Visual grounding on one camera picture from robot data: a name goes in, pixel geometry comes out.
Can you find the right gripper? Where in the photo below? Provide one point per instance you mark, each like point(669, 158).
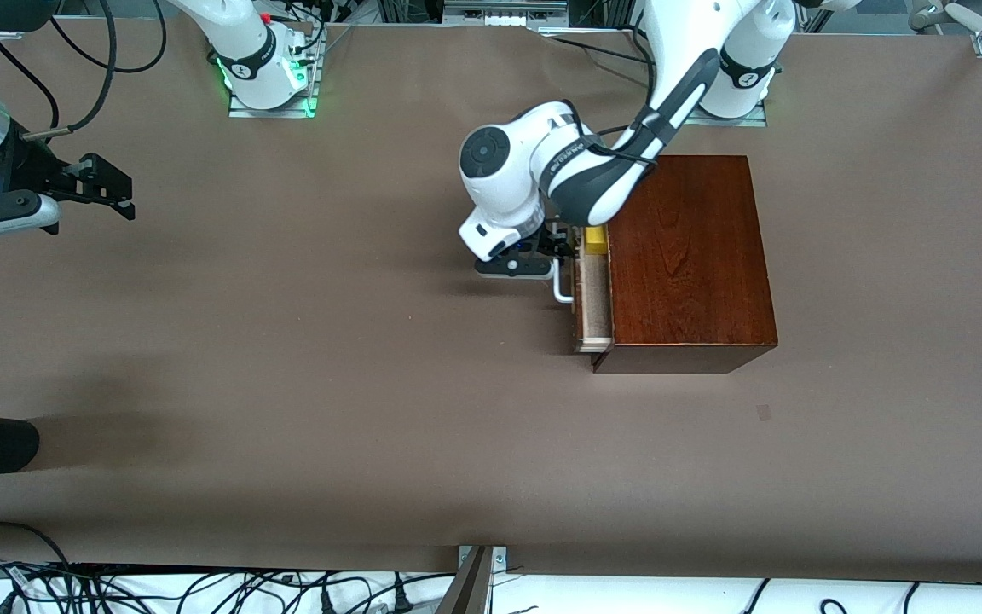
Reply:
point(33, 167)

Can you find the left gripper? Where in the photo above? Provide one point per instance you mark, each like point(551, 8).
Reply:
point(556, 239)

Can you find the yellow block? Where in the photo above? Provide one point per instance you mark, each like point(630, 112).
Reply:
point(597, 241)

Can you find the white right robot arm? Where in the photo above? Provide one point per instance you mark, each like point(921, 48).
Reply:
point(244, 51)

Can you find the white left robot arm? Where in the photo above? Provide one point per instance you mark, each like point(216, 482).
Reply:
point(499, 170)

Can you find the dark brown wooden cabinet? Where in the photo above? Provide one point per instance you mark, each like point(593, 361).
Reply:
point(696, 273)

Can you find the grey electronics box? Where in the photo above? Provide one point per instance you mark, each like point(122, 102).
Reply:
point(504, 10)

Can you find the brown paper table cover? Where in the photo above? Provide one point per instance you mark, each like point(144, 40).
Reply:
point(286, 341)

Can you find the small clear tape patch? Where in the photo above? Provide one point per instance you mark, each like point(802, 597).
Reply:
point(764, 413)

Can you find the grey curved fixture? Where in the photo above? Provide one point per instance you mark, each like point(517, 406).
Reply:
point(960, 13)

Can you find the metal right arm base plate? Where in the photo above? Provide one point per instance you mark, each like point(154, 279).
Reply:
point(244, 112)

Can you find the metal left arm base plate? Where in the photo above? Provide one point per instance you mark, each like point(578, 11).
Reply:
point(751, 119)

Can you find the metal frame beam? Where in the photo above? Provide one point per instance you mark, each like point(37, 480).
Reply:
point(474, 584)

